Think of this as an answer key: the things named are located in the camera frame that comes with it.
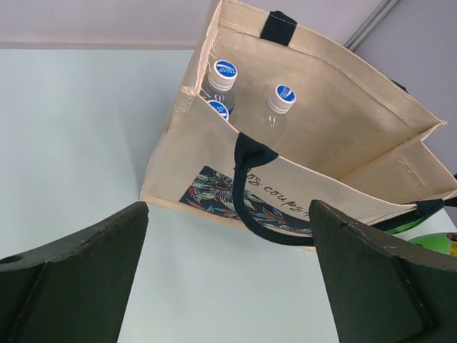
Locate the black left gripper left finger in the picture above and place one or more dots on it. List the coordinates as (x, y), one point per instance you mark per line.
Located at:
(76, 288)

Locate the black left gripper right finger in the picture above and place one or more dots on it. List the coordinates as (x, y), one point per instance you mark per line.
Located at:
(382, 288)

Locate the beige canvas tote bag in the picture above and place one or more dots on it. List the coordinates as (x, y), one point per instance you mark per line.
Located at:
(354, 139)

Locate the clear plastic bottle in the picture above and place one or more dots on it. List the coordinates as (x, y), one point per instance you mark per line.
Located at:
(279, 102)

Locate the blue label water bottle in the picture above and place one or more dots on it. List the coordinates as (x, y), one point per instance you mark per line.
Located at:
(218, 83)

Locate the green glass bottle right rear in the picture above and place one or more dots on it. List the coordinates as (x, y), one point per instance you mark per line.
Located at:
(442, 242)

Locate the green glass bottle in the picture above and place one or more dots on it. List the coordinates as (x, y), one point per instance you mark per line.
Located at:
(442, 242)
(430, 224)

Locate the green glass bottle right front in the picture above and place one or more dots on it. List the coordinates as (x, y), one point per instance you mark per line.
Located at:
(430, 224)

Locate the aluminium frame rail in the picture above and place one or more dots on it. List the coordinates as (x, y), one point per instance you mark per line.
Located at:
(371, 23)

